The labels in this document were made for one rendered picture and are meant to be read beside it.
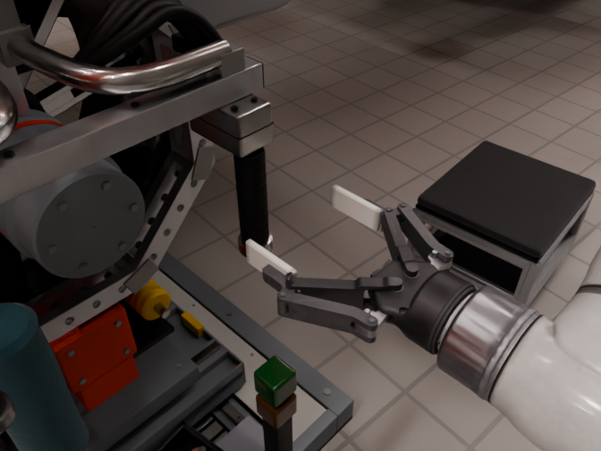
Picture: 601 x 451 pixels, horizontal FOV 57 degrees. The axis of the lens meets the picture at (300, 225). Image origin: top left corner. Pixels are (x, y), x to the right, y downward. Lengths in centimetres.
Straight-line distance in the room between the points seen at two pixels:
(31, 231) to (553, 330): 48
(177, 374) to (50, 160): 81
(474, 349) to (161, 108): 36
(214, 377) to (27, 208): 82
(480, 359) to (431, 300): 7
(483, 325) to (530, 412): 7
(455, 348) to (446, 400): 101
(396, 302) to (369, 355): 102
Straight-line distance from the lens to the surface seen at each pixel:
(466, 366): 50
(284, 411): 74
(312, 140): 239
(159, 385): 125
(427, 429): 145
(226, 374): 131
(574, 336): 49
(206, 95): 58
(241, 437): 90
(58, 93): 84
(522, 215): 153
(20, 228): 63
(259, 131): 61
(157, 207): 93
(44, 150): 51
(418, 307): 51
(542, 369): 48
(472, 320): 49
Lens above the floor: 123
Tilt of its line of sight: 40 degrees down
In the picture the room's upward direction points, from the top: straight up
